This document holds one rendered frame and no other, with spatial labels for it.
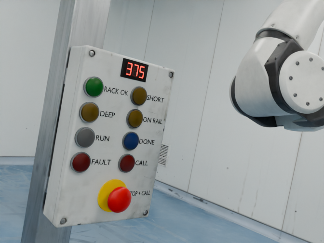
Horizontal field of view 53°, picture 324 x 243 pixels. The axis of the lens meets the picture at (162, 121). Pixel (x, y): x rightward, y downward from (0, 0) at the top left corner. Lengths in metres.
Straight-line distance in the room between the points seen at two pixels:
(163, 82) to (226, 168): 3.21
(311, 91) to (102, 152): 0.30
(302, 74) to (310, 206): 3.00
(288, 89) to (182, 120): 3.70
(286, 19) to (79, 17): 0.30
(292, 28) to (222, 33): 3.53
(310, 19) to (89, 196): 0.40
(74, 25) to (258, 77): 0.28
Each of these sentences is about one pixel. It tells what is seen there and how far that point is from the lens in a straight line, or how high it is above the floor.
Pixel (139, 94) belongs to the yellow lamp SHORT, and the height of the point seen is 1.10.
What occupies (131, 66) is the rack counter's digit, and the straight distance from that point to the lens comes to 0.50.
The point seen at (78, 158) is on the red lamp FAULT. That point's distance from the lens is 0.47.
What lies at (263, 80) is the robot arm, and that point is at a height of 1.15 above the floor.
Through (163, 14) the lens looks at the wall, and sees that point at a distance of 4.70.
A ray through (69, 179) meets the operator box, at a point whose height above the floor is 0.97.
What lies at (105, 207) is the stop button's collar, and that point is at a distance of 0.52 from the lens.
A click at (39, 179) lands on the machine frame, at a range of 0.56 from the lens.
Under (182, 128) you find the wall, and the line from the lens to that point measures 4.09.
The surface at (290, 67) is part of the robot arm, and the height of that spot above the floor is 1.17.
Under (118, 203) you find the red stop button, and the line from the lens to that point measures 0.50.
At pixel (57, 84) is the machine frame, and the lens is 0.53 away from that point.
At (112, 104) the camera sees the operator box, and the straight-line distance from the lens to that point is 0.49.
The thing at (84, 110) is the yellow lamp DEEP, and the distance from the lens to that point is 0.46.
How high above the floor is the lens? 1.09
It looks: 3 degrees down
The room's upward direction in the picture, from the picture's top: 10 degrees clockwise
